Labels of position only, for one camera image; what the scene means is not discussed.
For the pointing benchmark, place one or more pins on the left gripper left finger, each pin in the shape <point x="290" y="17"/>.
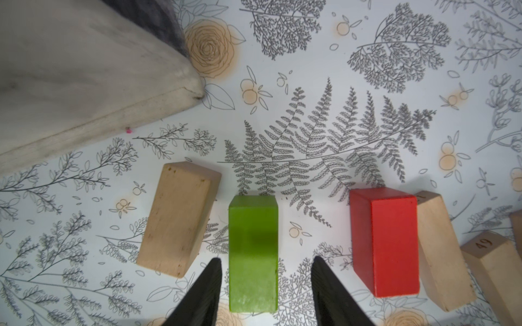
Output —
<point x="201" y="303"/>

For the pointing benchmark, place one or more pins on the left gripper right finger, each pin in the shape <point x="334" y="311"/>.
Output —
<point x="333" y="303"/>

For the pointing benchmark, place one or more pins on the green wooden block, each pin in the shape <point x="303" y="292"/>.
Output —
<point x="253" y="231"/>

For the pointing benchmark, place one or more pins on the red block upper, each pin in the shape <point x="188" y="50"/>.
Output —
<point x="385" y="241"/>

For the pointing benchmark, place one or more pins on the natural block beside red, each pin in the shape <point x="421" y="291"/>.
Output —
<point x="443" y="270"/>

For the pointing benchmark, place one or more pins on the leftmost natural wooden block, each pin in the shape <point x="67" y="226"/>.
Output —
<point x="178" y="218"/>

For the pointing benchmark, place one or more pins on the natural wooden block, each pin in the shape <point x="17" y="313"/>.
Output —
<point x="516" y="221"/>
<point x="178" y="218"/>

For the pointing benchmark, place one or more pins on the natural block numbered 49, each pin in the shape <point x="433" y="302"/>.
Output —
<point x="496" y="265"/>

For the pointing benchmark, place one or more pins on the rightmost natural wooden block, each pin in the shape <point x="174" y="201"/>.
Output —
<point x="516" y="221"/>

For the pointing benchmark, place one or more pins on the beige canvas tote bag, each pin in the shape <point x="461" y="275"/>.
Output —
<point x="76" y="72"/>

